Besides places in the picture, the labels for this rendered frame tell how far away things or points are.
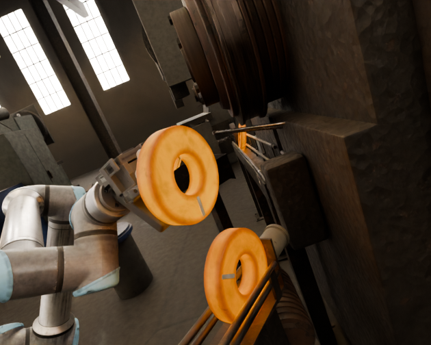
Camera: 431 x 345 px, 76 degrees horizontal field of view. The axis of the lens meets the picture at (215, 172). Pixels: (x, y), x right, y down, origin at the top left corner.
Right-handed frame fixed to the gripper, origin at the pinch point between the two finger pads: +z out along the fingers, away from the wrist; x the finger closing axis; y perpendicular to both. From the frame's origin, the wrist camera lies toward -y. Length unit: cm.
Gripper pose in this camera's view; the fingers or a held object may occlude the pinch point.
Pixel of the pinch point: (176, 164)
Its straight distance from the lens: 44.2
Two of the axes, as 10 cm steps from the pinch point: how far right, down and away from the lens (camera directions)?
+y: -5.7, -8.2, -0.9
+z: 6.5, -3.8, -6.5
